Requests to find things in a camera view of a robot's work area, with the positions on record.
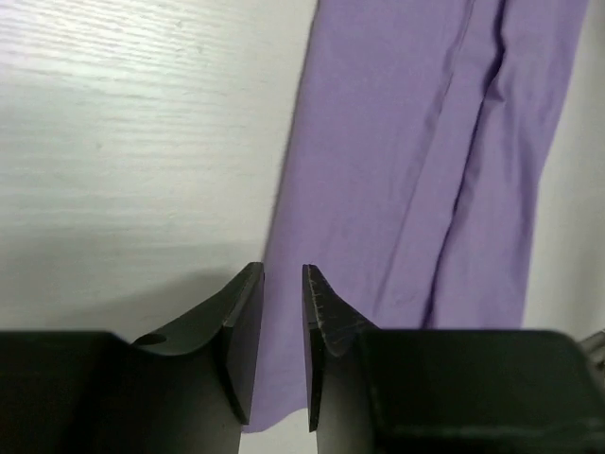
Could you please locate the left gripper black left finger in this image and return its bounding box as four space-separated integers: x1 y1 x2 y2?
133 262 264 424

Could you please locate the purple t-shirt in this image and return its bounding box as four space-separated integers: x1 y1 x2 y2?
248 1 587 433

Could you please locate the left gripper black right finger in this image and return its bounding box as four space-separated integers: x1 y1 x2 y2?
302 264 376 432

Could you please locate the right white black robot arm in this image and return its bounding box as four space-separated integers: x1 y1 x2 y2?
579 329 605 370

